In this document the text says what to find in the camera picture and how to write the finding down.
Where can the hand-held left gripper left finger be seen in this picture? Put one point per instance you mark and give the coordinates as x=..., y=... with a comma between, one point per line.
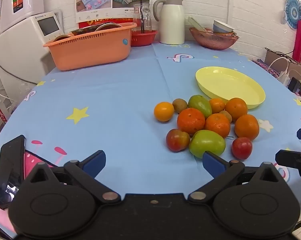
x=94, y=162

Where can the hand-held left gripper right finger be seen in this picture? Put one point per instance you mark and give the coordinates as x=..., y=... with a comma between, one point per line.
x=211, y=162

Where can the round green mango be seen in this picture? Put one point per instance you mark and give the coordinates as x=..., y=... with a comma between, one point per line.
x=208, y=141

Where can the large dark orange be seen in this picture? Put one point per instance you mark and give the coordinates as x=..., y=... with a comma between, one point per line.
x=191, y=121

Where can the brown kiwi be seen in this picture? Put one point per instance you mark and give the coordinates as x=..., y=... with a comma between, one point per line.
x=227, y=116
x=179, y=105

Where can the small orange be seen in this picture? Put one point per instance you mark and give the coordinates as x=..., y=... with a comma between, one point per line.
x=217, y=105

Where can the oblong green mango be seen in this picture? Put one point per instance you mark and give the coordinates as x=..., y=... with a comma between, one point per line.
x=200, y=105

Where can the yellowish orange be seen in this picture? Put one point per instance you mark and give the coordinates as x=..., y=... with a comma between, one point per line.
x=163, y=111

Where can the yellow oval plate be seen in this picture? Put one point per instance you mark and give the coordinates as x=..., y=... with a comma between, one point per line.
x=228, y=85

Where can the black device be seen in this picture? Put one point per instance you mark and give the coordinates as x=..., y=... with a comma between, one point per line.
x=293, y=84

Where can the blue printed tablecloth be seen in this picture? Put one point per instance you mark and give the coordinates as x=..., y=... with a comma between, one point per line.
x=103, y=92

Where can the colourful patterned cloth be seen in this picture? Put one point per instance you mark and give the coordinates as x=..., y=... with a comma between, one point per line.
x=264, y=67

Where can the cardboard box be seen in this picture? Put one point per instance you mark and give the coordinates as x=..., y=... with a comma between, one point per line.
x=273, y=57

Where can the black smartphone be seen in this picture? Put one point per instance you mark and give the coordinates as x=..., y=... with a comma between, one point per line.
x=10, y=160

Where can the orange plastic basket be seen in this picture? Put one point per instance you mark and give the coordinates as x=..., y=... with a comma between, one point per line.
x=90, y=50

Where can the pink glass bowl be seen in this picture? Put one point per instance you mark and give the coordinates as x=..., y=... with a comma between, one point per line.
x=213, y=42

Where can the large blue round fan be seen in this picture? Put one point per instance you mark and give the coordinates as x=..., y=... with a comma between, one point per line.
x=293, y=11

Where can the patterned ceramic bowl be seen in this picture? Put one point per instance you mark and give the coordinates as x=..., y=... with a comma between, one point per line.
x=228, y=33

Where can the brown bowl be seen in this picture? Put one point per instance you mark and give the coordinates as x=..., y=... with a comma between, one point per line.
x=62, y=38

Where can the steel pan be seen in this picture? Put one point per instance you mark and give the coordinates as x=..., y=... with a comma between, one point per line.
x=83, y=31

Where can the red plastic bowl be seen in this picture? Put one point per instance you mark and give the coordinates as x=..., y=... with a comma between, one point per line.
x=143, y=40

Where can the steel lid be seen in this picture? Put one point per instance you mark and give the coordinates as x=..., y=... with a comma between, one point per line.
x=108, y=26

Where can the white appliance with screen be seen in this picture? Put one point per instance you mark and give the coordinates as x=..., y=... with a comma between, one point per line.
x=15, y=50

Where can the pale green plastic scoop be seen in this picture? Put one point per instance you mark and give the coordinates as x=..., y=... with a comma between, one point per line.
x=196, y=23

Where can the white thermos jug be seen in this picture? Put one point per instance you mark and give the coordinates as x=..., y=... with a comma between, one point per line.
x=171, y=22

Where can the glass pitcher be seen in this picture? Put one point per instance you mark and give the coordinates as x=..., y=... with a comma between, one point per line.
x=145, y=20

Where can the wall poster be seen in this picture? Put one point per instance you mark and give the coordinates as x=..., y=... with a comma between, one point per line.
x=95, y=0

